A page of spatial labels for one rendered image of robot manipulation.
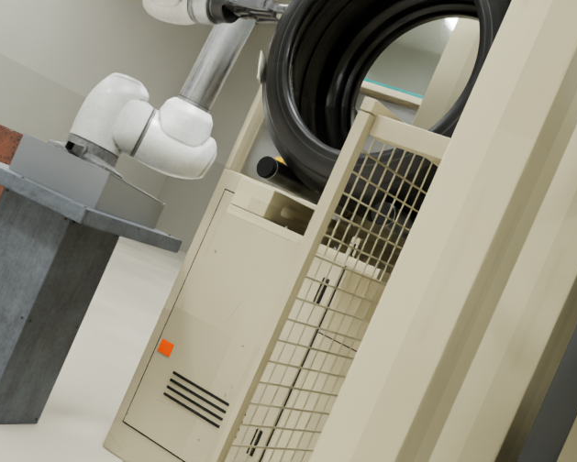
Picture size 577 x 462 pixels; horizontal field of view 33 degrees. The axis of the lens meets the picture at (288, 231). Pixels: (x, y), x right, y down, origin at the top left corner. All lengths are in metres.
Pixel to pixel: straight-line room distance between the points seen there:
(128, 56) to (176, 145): 9.50
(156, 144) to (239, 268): 0.42
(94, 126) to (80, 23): 8.68
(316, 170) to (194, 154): 0.94
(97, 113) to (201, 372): 0.78
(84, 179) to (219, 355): 0.61
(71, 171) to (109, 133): 0.17
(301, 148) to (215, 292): 0.99
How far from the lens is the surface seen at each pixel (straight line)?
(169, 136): 2.75
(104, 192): 2.61
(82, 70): 11.64
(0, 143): 7.18
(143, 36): 12.35
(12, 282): 2.73
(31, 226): 2.72
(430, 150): 1.22
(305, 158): 1.87
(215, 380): 2.75
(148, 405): 2.88
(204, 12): 2.26
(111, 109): 2.75
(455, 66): 2.23
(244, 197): 1.93
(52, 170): 2.71
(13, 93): 10.93
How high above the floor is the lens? 0.80
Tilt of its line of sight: level
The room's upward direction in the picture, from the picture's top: 24 degrees clockwise
